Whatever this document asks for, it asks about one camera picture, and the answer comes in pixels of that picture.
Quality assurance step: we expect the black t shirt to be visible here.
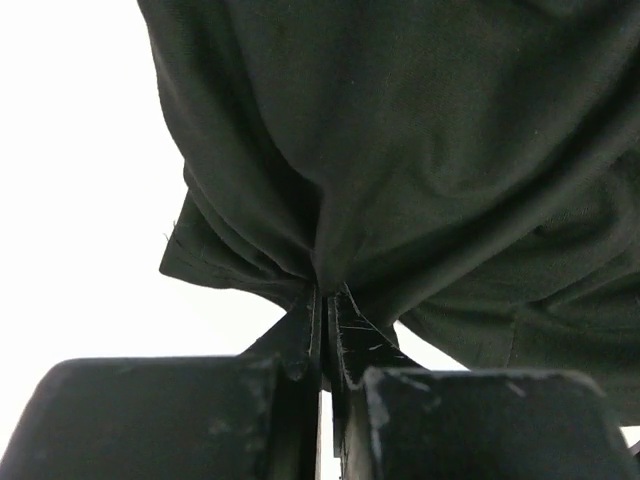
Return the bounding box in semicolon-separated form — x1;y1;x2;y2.
139;1;639;426

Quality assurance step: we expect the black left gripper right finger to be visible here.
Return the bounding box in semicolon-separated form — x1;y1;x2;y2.
325;290;631;480

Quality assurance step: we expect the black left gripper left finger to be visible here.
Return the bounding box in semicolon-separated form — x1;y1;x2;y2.
19;289;320;480

